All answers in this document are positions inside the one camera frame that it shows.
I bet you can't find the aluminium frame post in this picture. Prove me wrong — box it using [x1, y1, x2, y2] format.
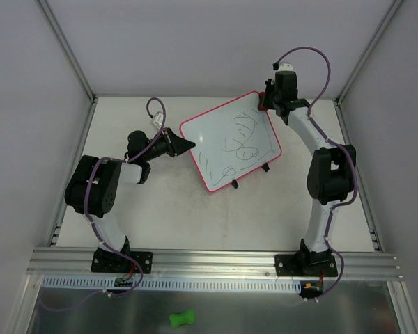
[36, 0, 95, 102]
[335, 0, 404, 106]

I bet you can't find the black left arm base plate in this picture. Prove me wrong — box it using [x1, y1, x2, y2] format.
[91, 248, 153, 274]

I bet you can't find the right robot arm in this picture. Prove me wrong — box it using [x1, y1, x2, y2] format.
[260, 65, 356, 276]

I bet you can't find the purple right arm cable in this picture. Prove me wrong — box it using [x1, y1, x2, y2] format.
[273, 46, 360, 303]

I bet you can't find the aluminium mounting rail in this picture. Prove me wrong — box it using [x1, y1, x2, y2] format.
[26, 247, 404, 281]

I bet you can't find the green bone-shaped eraser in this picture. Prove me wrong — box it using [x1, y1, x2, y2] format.
[169, 309, 195, 328]

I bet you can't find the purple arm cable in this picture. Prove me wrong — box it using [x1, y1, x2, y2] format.
[38, 97, 167, 312]
[273, 46, 360, 303]

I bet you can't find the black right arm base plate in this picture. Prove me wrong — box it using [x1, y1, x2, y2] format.
[274, 253, 338, 278]

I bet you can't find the right aluminium frame post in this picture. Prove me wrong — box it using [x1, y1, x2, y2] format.
[335, 0, 404, 106]

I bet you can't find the left aluminium frame post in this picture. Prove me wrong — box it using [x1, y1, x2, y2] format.
[36, 0, 95, 102]

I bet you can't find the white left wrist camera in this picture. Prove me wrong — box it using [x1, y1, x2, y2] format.
[151, 111, 164, 131]

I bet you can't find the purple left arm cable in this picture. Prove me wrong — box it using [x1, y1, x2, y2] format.
[38, 97, 167, 312]

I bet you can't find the white slotted cable duct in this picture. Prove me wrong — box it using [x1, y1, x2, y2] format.
[42, 275, 302, 294]

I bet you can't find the black whiteboard foot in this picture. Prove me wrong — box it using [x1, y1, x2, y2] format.
[262, 163, 270, 173]
[231, 179, 238, 189]

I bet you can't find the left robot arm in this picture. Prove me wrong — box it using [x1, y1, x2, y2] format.
[64, 127, 196, 271]

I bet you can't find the black right whiteboard foot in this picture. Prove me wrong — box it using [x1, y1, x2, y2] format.
[262, 163, 270, 173]

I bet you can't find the black left whiteboard foot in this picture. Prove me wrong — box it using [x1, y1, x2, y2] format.
[231, 179, 238, 189]

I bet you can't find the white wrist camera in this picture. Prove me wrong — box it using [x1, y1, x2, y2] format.
[272, 62, 294, 72]
[151, 111, 164, 131]

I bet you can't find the red bone-shaped eraser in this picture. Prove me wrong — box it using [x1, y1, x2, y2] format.
[258, 92, 268, 111]

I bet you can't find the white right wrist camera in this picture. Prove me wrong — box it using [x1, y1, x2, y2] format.
[272, 62, 294, 72]

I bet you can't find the red-framed small whiteboard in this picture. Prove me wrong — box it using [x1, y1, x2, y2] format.
[180, 91, 282, 193]

